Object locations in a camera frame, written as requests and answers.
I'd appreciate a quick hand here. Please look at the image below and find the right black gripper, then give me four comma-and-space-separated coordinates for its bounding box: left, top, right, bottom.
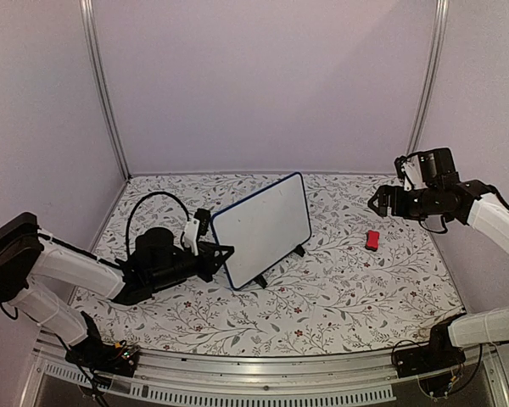
368, 185, 441, 221

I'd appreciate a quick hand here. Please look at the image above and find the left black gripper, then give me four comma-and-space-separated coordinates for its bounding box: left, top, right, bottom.
148, 241, 233, 290

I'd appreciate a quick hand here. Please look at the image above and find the red whiteboard eraser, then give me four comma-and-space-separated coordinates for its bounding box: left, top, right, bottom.
365, 230, 380, 252

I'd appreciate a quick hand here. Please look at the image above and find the small blue-framed whiteboard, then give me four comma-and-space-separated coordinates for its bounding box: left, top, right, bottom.
210, 172, 312, 290

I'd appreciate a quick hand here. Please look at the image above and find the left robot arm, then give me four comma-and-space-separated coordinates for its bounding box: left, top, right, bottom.
0, 209, 234, 377

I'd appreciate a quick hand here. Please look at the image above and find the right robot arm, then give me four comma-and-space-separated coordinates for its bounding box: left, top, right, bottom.
367, 148, 509, 378

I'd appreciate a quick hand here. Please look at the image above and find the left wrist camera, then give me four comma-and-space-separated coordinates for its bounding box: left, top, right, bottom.
181, 209, 211, 256

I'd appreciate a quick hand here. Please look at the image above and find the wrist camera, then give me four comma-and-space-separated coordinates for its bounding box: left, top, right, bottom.
394, 153, 427, 192
181, 209, 211, 256

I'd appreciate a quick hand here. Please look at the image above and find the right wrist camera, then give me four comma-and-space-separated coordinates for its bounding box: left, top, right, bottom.
394, 153, 427, 192

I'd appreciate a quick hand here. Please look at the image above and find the front aluminium rail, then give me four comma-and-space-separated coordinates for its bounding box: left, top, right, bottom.
20, 332, 509, 406

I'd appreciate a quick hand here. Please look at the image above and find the right aluminium frame post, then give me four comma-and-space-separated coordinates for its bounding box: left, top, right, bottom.
406, 0, 450, 155

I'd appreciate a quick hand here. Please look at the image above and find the aluminium frame post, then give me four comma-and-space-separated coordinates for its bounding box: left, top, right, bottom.
406, 0, 450, 155
79, 0, 131, 181

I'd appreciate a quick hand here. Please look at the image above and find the left aluminium frame post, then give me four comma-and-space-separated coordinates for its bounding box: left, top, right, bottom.
79, 0, 131, 181

